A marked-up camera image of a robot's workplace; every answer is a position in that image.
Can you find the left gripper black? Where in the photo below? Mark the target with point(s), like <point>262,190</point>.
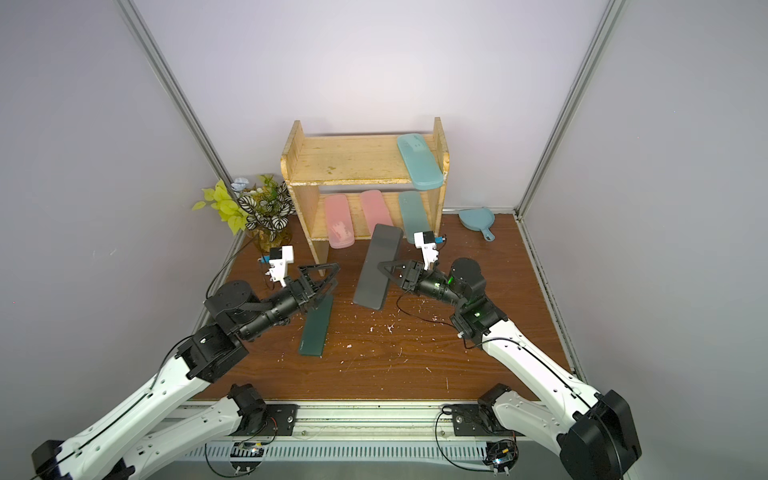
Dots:
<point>301,293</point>

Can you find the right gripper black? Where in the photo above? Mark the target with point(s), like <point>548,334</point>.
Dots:
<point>408,276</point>

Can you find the black pencil case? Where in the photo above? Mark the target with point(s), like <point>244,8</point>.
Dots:
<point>372,285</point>

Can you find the dark green pencil case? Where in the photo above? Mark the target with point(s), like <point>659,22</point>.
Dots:
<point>316,327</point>

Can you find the light teal large pencil case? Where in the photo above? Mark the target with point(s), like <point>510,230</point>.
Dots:
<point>420,162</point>

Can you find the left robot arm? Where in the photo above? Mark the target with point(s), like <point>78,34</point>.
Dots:
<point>127,444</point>

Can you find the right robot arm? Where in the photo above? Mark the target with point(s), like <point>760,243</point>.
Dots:
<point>593,433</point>

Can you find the pink pencil case left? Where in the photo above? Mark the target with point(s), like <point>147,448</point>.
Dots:
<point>339,224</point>

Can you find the pink pencil case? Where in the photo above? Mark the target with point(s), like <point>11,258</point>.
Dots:
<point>339,224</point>
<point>375,210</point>

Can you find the teal pencil case lower shelf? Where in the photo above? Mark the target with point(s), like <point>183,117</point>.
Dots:
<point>413,214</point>

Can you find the pink pencil case middle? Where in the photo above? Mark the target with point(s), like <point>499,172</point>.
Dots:
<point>375,210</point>

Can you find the wooden two-tier shelf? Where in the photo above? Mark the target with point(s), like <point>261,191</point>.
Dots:
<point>361,161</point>

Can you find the potted plant in glass vase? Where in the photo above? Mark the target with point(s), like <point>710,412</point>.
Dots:
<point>262,211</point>

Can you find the teal dustpan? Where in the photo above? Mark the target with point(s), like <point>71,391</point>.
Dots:
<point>478,220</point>

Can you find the left circuit board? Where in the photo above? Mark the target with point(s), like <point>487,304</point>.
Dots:
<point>246,457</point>

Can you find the circuit board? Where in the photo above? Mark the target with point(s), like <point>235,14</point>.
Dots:
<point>246,457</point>
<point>501,456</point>

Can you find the right circuit board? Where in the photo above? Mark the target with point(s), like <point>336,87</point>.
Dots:
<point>501,456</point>

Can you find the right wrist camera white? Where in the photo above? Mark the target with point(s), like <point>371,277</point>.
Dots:
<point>429,245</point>

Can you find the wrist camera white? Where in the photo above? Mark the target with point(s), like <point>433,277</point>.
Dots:
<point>277,262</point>
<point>429,245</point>

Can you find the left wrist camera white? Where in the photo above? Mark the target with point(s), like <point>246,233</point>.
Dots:
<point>277,262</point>

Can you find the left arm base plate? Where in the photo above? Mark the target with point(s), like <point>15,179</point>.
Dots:
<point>270,420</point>

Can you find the aluminium mounting rail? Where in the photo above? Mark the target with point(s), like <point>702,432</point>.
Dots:
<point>366,432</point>

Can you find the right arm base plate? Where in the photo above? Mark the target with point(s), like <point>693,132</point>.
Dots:
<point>471,419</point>

